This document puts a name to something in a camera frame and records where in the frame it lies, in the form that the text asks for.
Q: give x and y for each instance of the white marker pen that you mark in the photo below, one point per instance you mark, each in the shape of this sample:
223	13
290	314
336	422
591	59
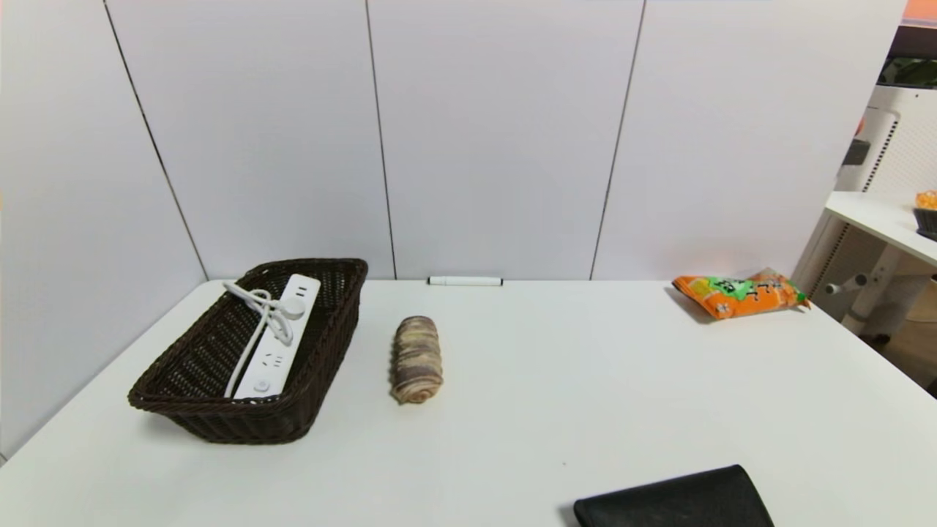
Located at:
465	280

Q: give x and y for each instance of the orange item in basket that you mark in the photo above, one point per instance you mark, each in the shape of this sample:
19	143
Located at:
928	199

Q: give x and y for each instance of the white side desk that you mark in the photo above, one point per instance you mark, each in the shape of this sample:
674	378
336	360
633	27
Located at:
878	219

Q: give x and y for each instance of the orange snack bag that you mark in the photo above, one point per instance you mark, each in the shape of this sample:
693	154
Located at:
739	294

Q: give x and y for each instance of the small black basket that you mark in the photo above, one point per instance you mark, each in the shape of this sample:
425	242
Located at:
928	222

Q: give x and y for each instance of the brown swirled bread roll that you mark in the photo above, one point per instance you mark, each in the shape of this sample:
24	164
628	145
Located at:
416	359

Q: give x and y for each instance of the white pegboard panel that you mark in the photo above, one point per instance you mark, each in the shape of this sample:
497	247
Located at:
900	146

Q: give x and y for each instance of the black leather pouch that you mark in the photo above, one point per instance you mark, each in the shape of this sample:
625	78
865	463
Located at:
681	505

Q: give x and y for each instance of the dark brown wicker basket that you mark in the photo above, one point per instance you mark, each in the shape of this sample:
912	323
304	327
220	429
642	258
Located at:
190	366

